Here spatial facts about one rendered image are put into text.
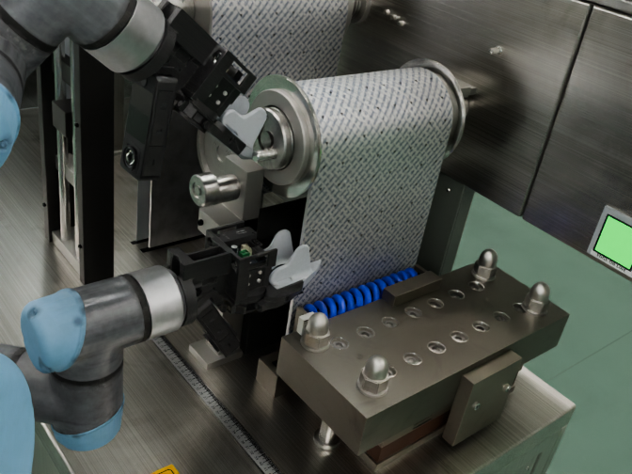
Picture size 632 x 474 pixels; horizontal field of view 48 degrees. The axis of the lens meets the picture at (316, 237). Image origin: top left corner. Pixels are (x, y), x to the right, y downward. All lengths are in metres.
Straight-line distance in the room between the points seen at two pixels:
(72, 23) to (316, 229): 0.39
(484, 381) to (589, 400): 1.77
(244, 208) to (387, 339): 0.25
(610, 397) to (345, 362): 1.95
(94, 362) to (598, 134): 0.65
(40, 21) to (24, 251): 0.67
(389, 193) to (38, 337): 0.48
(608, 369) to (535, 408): 1.78
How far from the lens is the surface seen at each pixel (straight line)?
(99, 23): 0.67
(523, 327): 1.03
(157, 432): 0.95
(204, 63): 0.76
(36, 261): 1.25
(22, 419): 0.47
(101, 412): 0.81
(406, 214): 1.01
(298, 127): 0.82
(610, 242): 0.98
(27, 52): 0.68
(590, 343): 2.97
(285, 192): 0.88
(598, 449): 2.53
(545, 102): 1.01
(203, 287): 0.81
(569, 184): 1.00
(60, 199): 1.22
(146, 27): 0.69
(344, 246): 0.94
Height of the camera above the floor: 1.59
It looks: 31 degrees down
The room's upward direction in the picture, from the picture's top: 10 degrees clockwise
